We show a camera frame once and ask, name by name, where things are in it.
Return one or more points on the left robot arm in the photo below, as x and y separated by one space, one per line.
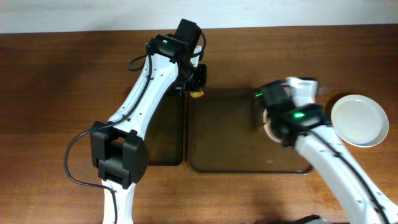
117 146

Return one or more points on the white pinkish plate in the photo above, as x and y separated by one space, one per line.
267 127

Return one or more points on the brown tray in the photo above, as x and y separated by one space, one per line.
225 134

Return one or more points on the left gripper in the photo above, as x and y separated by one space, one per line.
200 78

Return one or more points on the black tray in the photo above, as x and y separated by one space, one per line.
164 136

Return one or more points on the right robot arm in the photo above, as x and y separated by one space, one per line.
293 119

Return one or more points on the green yellow sponge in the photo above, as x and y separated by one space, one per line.
197 94

